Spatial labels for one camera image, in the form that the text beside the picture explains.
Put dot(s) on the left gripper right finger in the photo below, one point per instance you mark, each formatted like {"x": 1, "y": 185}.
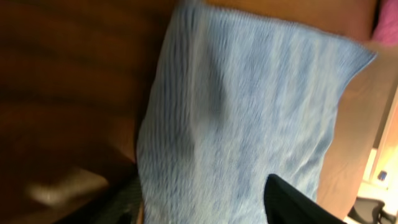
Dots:
{"x": 286, "y": 205}

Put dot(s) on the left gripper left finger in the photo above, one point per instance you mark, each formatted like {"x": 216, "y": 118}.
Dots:
{"x": 119, "y": 205}

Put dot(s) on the blue microfiber cloth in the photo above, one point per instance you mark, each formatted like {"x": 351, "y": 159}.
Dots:
{"x": 237, "y": 97}

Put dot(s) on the folded purple cloth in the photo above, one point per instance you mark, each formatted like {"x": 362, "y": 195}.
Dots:
{"x": 386, "y": 28}

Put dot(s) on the black office chair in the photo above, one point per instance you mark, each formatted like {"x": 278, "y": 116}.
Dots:
{"x": 370, "y": 211}

